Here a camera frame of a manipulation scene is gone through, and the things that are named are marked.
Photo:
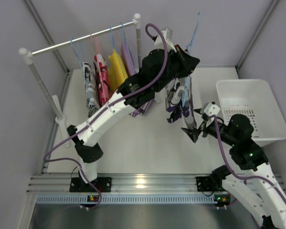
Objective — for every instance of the white metal clothes rack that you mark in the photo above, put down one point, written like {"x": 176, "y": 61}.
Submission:
{"x": 27, "y": 56}

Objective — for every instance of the purple camouflage trousers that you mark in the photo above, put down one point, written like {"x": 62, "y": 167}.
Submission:
{"x": 179, "y": 101}

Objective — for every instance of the blue hanger of lilac trousers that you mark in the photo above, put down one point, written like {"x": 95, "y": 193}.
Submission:
{"x": 125, "y": 38}

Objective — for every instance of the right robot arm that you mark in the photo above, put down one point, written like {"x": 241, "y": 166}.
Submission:
{"x": 246, "y": 173}

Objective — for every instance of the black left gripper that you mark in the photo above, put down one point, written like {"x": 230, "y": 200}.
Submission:
{"x": 189, "y": 61}

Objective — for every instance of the pink camouflage trousers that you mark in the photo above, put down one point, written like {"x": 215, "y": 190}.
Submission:
{"x": 102, "y": 78}

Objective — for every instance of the yellow trousers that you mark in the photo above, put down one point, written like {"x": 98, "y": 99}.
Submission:
{"x": 117, "y": 71}

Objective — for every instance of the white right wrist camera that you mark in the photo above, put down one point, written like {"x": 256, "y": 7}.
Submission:
{"x": 210, "y": 109}

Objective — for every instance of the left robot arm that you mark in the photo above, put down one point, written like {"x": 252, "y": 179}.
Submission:
{"x": 124, "y": 101}

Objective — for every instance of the white plastic basket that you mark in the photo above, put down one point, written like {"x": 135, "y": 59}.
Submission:
{"x": 254, "y": 99}

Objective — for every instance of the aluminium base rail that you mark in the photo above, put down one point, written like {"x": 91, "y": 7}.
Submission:
{"x": 121, "y": 183}

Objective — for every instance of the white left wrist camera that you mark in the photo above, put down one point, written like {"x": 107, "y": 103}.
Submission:
{"x": 167, "y": 34}

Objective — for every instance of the lilac trousers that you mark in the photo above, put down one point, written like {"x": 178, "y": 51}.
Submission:
{"x": 144, "y": 108}

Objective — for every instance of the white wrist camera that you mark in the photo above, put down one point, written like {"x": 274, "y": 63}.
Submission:
{"x": 210, "y": 109}
{"x": 167, "y": 34}

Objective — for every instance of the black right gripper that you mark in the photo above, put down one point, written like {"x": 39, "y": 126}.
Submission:
{"x": 202, "y": 129}

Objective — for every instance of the perforated grey cable duct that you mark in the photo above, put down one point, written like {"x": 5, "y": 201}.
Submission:
{"x": 132, "y": 199}

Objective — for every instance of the blue hanger of yellow trousers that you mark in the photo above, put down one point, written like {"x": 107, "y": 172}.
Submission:
{"x": 114, "y": 40}

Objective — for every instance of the black white newsprint trousers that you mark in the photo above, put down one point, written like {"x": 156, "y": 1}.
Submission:
{"x": 91, "y": 91}

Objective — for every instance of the blue hanger of newsprint trousers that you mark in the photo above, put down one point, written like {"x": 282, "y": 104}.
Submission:
{"x": 80, "y": 56}

